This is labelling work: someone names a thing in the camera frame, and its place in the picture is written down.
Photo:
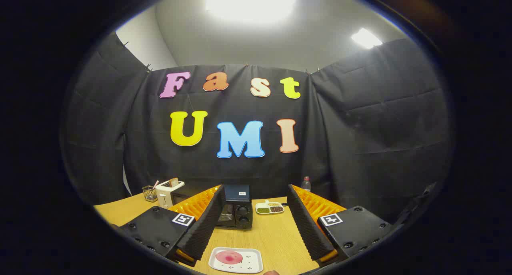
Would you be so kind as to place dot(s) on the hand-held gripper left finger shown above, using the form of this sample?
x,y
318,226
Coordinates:
x,y
206,227

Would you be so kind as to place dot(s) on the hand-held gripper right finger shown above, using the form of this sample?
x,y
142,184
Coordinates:
x,y
306,227

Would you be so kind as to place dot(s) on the black toaster oven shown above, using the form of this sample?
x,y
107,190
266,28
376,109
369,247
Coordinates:
x,y
238,215

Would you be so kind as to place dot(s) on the pink round ham slice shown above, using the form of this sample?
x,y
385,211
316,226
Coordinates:
x,y
228,258

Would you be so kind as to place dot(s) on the white rectangular food tray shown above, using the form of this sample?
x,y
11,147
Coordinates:
x,y
250,264

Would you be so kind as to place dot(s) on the white bread toaster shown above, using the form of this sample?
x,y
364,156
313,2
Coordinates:
x,y
164,195

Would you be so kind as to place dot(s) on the white divided bean dish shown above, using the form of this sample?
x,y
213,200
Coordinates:
x,y
268,208

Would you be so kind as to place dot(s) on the clear plastic water bottle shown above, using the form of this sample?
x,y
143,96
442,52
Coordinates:
x,y
306,185

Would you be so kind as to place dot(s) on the brown toast slice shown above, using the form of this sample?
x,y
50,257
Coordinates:
x,y
173,182

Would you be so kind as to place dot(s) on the small ceiling light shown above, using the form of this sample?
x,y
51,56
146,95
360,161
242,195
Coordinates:
x,y
366,38

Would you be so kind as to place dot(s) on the large ceiling light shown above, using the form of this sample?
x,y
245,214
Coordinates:
x,y
250,3

